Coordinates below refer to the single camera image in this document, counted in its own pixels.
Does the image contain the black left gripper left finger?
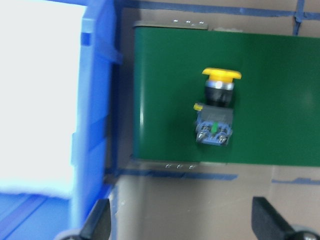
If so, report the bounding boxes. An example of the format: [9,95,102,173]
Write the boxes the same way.
[79,198,111,240]

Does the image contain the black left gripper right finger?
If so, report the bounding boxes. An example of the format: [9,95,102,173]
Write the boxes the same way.
[251,196,298,240]

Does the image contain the yellow push button switch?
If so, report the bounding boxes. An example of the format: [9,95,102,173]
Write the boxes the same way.
[193,67,242,146]

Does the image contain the blue bin left side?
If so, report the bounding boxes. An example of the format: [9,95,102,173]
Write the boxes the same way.
[0,0,122,240]

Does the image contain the green conveyor belt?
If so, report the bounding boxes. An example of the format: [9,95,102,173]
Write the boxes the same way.
[133,26,320,167]

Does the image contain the white foam pad left bin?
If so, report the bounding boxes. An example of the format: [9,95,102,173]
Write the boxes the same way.
[0,0,86,199]

